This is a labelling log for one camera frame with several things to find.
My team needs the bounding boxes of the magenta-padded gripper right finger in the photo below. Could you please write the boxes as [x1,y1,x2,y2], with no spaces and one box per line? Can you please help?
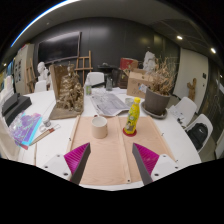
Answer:
[131,142,181,186]

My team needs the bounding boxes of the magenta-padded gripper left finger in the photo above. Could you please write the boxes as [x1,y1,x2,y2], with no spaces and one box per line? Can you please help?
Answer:
[42,142,92,186]

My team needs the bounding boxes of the yellow drink bottle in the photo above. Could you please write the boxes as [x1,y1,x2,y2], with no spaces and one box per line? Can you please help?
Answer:
[123,96,141,136]

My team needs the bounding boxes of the light wooden board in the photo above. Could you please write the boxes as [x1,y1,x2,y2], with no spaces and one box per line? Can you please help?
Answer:
[67,114,176,185]

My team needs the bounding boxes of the wooden paint brushes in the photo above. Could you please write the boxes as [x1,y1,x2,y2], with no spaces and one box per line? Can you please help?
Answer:
[29,123,62,147]

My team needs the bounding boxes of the beige dotted cup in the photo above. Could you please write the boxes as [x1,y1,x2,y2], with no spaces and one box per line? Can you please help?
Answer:
[90,114,109,140]

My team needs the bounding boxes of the grey plant saucer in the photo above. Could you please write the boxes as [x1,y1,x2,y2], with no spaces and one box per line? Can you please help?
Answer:
[140,101,169,120]

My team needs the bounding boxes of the black backpack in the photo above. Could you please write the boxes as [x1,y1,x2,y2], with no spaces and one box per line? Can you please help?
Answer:
[187,122,209,151]

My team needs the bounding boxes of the loose white papers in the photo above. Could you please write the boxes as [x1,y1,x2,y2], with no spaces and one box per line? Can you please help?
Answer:
[167,105,185,123]

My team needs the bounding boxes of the dried plant in grey pot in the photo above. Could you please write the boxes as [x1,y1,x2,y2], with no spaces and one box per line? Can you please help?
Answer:
[141,56,179,116]

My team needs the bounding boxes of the colourful book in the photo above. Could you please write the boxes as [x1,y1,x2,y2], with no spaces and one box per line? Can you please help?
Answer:
[8,111,43,150]

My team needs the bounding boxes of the small round grey tin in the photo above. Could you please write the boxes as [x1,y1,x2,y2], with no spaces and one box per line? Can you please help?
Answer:
[124,97,135,108]

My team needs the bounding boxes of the golden sculpture on wooden base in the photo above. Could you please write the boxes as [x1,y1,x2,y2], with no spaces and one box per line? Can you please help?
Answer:
[49,62,85,120]

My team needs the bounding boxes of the white plastic chair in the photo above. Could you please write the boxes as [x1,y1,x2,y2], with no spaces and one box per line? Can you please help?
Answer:
[185,113,214,153]
[87,71,105,87]
[174,96,198,128]

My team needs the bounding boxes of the small white green-labelled bottle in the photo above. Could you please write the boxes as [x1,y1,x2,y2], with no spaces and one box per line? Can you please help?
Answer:
[84,77,93,96]

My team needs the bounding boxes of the cardboard box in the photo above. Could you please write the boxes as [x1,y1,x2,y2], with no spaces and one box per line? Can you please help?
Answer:
[126,68,156,99]

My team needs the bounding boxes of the black box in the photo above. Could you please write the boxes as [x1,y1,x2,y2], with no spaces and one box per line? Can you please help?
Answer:
[1,92,33,126]

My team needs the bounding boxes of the wooden figure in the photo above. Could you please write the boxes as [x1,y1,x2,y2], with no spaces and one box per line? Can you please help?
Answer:
[186,77,198,102]

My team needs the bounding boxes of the glass jar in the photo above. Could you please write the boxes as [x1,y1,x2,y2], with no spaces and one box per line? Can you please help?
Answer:
[105,74,114,92]

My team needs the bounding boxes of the wooden easel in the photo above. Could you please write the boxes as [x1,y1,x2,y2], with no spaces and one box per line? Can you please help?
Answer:
[74,50,94,86]

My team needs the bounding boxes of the white plaster bust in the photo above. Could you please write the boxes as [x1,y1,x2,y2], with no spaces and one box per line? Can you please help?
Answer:
[36,61,49,83]

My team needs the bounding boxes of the red box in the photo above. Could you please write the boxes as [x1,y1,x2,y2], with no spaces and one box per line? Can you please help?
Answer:
[119,57,139,71]

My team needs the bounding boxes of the white cabinet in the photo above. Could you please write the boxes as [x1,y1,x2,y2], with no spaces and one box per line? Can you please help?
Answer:
[13,43,36,96]

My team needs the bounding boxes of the long ceiling light strip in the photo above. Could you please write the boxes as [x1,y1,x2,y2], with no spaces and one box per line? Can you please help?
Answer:
[9,0,81,48]

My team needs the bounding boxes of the black wall screen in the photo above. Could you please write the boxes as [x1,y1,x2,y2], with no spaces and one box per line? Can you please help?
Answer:
[37,31,82,64]

